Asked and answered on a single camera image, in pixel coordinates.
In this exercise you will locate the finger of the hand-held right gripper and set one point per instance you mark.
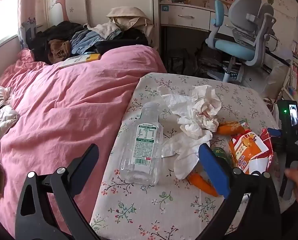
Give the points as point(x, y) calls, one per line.
point(274, 132)

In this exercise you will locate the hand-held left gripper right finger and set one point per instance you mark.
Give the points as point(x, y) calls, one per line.
point(212, 170)

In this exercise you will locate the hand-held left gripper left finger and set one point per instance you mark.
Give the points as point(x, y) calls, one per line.
point(87, 156)

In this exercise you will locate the large white tissue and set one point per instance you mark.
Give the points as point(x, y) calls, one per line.
point(186, 152)

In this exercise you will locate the red orange snack bag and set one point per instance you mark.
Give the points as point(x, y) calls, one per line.
point(246, 150)

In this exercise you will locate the clear plastic bottle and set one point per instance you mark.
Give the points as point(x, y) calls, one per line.
point(138, 162)

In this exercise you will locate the stained tissue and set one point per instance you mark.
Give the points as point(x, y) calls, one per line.
point(206, 105)

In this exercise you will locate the white bookshelf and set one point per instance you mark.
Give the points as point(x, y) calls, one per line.
point(286, 90)

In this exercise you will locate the white plastic bag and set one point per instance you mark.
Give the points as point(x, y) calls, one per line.
point(276, 77)

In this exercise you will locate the pink duvet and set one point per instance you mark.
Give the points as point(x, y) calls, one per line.
point(51, 110)

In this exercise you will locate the floral tablecloth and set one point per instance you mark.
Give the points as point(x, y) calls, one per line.
point(151, 205)

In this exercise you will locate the cream clothes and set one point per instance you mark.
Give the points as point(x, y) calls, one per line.
point(3, 120)

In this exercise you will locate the yellow white book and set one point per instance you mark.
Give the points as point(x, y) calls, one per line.
point(76, 61)

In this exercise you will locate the brown garment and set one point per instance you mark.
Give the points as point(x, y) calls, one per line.
point(60, 51)

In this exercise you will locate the blue jeans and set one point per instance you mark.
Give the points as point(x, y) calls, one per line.
point(86, 40)

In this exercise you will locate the grey blue office chair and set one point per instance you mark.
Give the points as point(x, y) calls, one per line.
point(244, 17)

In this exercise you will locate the black garment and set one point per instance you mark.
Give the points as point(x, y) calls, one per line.
point(123, 42)

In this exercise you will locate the white grey garment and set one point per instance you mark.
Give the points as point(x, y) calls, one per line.
point(106, 30)

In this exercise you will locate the pile of clothes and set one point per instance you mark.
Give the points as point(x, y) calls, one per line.
point(56, 31)

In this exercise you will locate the beige garment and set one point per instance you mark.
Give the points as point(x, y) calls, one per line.
point(128, 17)

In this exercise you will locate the white desk with drawers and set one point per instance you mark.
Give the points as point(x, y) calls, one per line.
point(186, 16)

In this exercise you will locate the tree decorated wardrobe door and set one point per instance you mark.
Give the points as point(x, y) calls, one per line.
point(73, 0)

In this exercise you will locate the pink curtain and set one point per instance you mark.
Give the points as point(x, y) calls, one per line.
point(31, 5)

